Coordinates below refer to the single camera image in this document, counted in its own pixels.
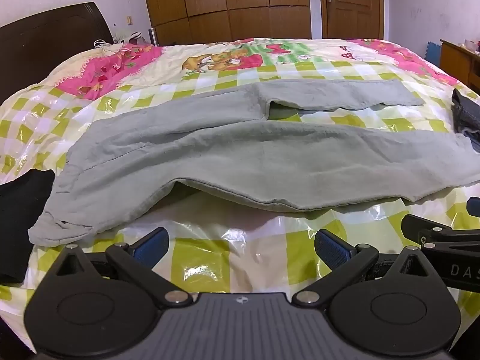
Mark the dark bottle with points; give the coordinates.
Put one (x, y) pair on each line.
(152, 36)

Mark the dark grey garment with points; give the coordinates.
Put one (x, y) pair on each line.
(467, 110)

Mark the brown wooden door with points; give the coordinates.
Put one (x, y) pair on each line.
(352, 3)

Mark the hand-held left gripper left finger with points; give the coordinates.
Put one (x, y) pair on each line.
(153, 245)

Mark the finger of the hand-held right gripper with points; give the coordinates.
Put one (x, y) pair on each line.
(431, 228)
(473, 206)

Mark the grey-green pants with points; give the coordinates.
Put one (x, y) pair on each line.
(210, 157)

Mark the printed checkered bed cover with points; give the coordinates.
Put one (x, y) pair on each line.
(232, 247)

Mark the brown wooden cabinet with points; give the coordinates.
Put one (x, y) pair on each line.
(459, 63)

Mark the blue foam mat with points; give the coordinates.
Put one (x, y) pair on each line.
(432, 50)

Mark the dark wooden headboard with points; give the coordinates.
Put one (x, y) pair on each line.
(48, 41)

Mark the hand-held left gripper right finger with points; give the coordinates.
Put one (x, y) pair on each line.
(333, 248)

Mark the black folded cloth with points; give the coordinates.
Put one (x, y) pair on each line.
(22, 225)

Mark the brown wooden wardrobe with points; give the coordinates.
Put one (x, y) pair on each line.
(225, 3)

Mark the bedside clutter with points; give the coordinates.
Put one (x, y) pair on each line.
(129, 37)

